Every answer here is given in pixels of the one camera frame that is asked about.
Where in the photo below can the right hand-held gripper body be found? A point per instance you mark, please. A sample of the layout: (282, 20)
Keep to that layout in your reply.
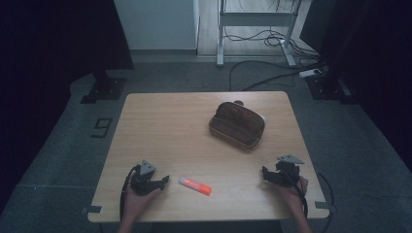
(287, 171)

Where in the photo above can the person's left hand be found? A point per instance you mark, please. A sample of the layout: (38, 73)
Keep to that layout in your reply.
(137, 202)

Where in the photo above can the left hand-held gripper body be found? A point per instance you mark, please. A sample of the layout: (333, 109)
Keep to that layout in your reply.
(142, 181)

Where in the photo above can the grey tape piece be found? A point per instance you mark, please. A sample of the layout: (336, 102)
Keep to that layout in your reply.
(94, 209)
(321, 205)

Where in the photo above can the black curtain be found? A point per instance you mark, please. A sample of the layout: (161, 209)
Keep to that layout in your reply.
(372, 48)
(48, 48)

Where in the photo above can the white metal desk frame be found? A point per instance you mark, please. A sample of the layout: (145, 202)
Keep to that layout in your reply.
(257, 19)

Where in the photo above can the black stand base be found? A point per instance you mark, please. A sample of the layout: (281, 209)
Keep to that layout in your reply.
(105, 89)
(327, 87)

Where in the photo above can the orange glue stick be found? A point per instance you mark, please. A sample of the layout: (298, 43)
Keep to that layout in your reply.
(195, 185)

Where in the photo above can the white power strip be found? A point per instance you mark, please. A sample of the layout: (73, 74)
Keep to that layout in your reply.
(308, 73)

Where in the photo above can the brown pencil case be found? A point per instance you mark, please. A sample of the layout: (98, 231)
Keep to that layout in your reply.
(238, 126)

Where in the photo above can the person's right hand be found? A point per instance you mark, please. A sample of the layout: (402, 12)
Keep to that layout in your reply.
(293, 195)

